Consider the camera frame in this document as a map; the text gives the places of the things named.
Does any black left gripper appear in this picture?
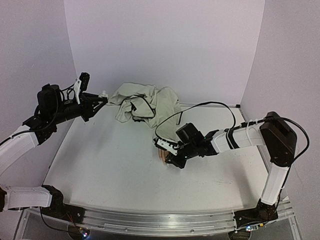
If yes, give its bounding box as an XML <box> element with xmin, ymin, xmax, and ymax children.
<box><xmin>50</xmin><ymin>92</ymin><xmax>108</xmax><ymax>124</ymax></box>

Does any white nail polish bottle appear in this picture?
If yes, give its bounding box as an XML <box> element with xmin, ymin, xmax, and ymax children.
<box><xmin>98</xmin><ymin>90</ymin><xmax>109</xmax><ymax>99</ymax></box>

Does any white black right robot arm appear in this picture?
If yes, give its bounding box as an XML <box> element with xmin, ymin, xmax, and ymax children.
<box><xmin>165</xmin><ymin>112</ymin><xmax>298</xmax><ymax>207</ymax></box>

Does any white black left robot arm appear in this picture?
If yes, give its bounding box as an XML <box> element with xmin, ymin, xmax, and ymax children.
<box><xmin>0</xmin><ymin>84</ymin><xmax>109</xmax><ymax>219</ymax></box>

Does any mannequin hand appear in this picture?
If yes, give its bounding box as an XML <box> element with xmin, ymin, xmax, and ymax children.
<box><xmin>158</xmin><ymin>148</ymin><xmax>170</xmax><ymax>166</ymax></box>

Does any beige zip jacket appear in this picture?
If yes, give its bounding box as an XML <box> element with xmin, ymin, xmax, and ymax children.
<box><xmin>108</xmin><ymin>83</ymin><xmax>182</xmax><ymax>143</ymax></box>

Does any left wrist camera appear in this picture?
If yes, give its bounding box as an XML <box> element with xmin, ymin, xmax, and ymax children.
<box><xmin>73</xmin><ymin>72</ymin><xmax>90</xmax><ymax>105</ymax></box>

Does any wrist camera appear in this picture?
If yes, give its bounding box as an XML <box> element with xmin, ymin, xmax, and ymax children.
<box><xmin>153</xmin><ymin>137</ymin><xmax>182</xmax><ymax>156</ymax></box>
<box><xmin>73</xmin><ymin>72</ymin><xmax>90</xmax><ymax>105</ymax></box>

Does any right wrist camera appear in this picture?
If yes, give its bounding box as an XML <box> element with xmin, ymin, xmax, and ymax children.
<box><xmin>153</xmin><ymin>137</ymin><xmax>182</xmax><ymax>156</ymax></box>

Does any black camera cable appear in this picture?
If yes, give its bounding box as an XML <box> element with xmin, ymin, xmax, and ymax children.
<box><xmin>154</xmin><ymin>100</ymin><xmax>311</xmax><ymax>166</ymax></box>

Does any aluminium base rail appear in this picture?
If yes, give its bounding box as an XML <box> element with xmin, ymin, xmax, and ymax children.
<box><xmin>22</xmin><ymin>199</ymin><xmax>293</xmax><ymax>235</ymax></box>

